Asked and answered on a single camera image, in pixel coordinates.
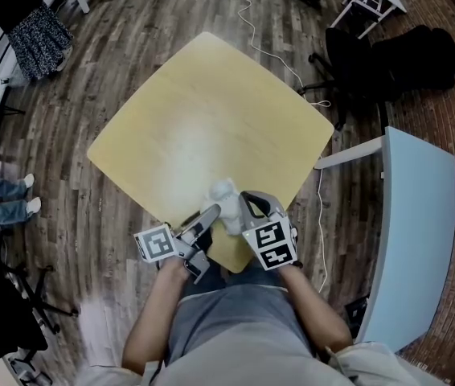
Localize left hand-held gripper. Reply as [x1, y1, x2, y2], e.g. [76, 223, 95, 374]
[133, 204, 222, 285]

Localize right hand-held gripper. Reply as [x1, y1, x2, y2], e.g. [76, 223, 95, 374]
[238, 190, 299, 273]

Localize person's left forearm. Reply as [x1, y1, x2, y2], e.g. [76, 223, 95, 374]
[121, 255, 191, 376]

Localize person's right forearm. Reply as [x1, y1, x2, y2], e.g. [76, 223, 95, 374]
[279, 263, 353, 355]

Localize person's blue jeans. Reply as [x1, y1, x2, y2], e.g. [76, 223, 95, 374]
[182, 257, 289, 297]

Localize yellow square table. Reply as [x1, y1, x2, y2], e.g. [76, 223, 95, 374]
[86, 31, 335, 275]

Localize person's grey shirt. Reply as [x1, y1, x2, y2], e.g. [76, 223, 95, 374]
[146, 283, 345, 386]

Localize light blue table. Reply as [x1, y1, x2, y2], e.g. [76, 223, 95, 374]
[314, 125, 455, 354]

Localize black office chair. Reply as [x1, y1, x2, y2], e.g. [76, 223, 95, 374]
[297, 25, 455, 132]

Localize white floor cable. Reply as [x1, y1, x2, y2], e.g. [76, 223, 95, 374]
[213, 0, 332, 294]

